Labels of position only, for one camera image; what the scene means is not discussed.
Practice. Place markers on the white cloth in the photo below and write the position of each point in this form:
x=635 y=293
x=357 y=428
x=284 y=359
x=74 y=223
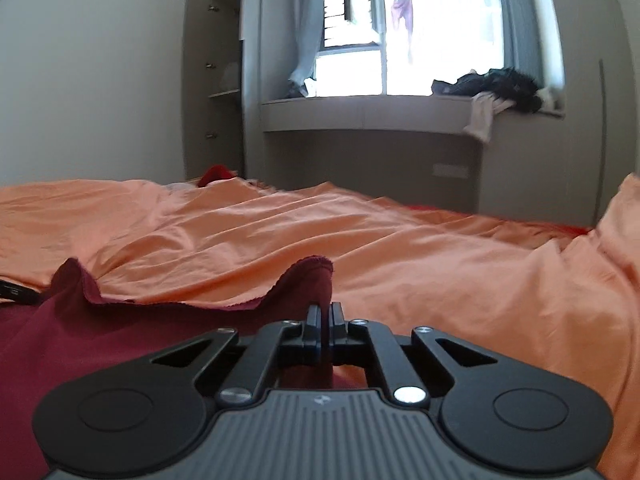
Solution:
x=482 y=115

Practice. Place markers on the tall grey closet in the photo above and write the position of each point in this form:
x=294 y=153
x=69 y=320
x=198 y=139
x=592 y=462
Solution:
x=605 y=100

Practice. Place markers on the blue-grey curtain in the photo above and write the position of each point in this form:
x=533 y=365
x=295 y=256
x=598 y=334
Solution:
x=530 y=25

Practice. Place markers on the grey window seat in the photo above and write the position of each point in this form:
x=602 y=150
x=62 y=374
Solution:
x=370 y=125

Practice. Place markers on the sheer pale curtain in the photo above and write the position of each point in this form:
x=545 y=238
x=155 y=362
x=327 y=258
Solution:
x=307 y=20

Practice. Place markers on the window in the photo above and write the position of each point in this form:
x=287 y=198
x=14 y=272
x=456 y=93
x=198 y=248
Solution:
x=435 y=35

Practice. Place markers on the orange duvet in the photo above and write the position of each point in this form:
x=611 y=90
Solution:
x=400 y=270

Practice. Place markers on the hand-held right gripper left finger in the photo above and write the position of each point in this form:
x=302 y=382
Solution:
x=314 y=322

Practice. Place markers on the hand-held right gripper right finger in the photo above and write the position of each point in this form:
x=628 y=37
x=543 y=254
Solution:
x=337 y=322

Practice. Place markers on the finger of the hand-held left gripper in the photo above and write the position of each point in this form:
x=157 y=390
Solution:
x=17 y=291

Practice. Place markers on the pile of dark clothes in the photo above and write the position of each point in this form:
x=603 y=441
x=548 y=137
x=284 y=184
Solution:
x=505 y=84

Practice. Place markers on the red cloth bundle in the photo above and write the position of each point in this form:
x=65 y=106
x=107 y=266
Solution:
x=216 y=175

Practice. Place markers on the pink hanging garment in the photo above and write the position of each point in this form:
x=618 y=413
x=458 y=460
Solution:
x=404 y=17

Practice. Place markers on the open grey wardrobe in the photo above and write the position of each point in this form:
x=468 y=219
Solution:
x=212 y=85

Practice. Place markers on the dark red long-sleeve garment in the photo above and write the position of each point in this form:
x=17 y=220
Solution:
x=55 y=340

